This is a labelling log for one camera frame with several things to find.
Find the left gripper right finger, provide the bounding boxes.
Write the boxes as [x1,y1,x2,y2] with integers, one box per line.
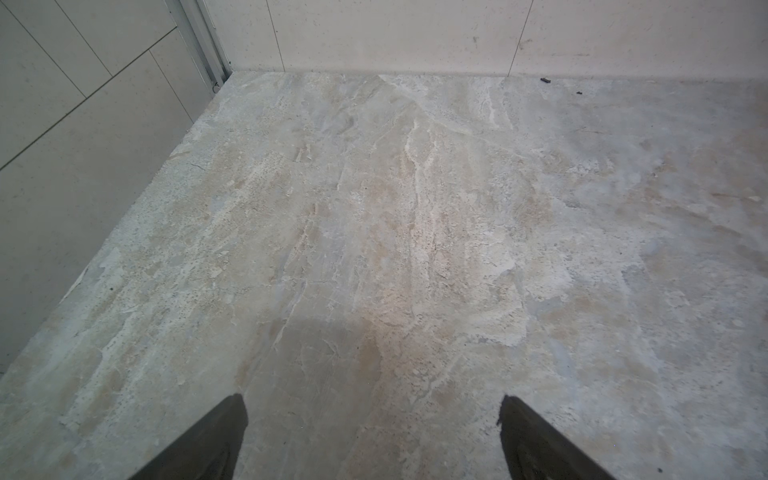
[497,395,615,480]

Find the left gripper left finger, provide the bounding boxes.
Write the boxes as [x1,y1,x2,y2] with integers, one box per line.
[130,393,248,480]

